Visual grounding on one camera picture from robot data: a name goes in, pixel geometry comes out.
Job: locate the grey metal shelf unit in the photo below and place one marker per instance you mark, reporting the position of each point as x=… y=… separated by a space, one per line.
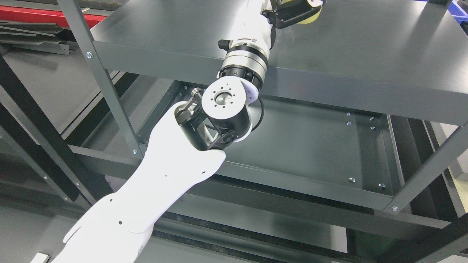
x=360 y=117

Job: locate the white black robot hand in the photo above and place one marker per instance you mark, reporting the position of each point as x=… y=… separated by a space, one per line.
x=258 y=22

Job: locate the yellow plastic cup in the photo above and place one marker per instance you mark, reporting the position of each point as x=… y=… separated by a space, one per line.
x=309 y=10

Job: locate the red shelf beam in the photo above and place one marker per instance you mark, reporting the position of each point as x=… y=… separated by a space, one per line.
x=26 y=14

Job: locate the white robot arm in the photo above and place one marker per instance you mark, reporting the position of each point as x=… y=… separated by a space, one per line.
x=186 y=147

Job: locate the blue plastic bin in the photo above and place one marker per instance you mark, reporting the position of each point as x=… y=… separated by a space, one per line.
x=459 y=10

